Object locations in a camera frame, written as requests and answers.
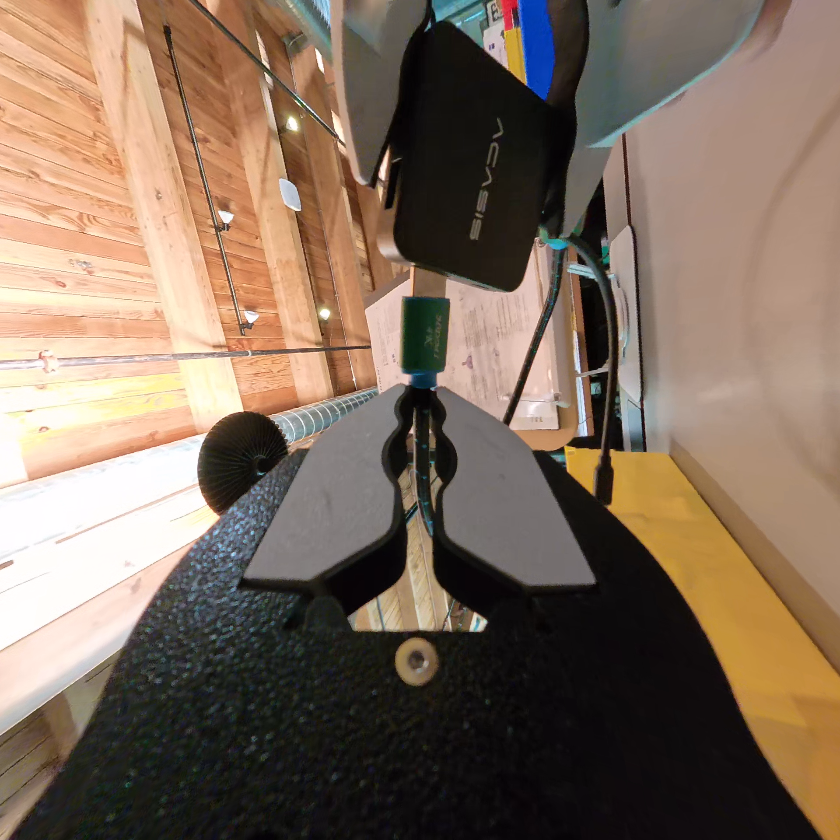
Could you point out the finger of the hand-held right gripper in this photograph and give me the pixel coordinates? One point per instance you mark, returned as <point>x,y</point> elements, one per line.
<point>643,65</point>
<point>367,79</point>

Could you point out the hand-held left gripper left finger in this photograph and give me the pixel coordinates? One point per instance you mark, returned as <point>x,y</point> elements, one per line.
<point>328,512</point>

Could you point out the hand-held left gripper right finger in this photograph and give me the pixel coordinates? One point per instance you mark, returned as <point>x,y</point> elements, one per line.
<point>512,518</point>

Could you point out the blue storage bin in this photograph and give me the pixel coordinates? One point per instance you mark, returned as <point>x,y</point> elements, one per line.
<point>537,46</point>

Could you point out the black square usb hub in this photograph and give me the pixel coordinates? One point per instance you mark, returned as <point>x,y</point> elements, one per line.
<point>472,164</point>

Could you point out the yellow bin with divider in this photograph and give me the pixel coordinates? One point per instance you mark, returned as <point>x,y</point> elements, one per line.
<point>722,590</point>

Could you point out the grey desk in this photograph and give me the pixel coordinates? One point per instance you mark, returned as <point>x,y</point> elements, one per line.
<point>754,295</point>

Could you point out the black pleated round fixture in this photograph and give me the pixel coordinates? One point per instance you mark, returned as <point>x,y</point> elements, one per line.
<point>236,466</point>

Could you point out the white ceiling access point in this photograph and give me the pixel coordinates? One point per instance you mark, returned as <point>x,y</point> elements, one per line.
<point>291,195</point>

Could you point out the wooden document stand white base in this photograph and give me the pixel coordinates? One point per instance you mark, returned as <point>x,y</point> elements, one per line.
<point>485,341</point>

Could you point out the track spotlight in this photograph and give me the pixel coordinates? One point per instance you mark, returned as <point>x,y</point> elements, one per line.
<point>250,319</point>
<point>226,218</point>

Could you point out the silver spiral duct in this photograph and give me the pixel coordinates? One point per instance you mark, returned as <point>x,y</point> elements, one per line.
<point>321,417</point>

